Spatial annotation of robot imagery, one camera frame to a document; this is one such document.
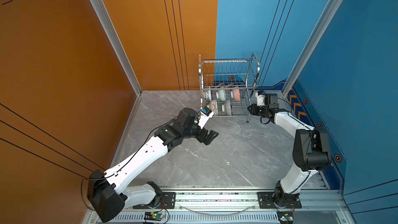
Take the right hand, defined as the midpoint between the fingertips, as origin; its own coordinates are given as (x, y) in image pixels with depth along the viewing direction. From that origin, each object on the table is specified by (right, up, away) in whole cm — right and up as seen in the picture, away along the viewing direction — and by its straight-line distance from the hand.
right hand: (250, 107), depth 96 cm
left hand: (-25, -9, -22) cm, 35 cm away
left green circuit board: (-52, -50, -26) cm, 76 cm away
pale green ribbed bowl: (-17, +8, +6) cm, 20 cm away
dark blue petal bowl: (-15, 0, 0) cm, 15 cm away
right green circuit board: (+8, -50, -26) cm, 57 cm away
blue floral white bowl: (-26, +8, +6) cm, 28 cm away
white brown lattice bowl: (-23, +1, -2) cm, 23 cm away
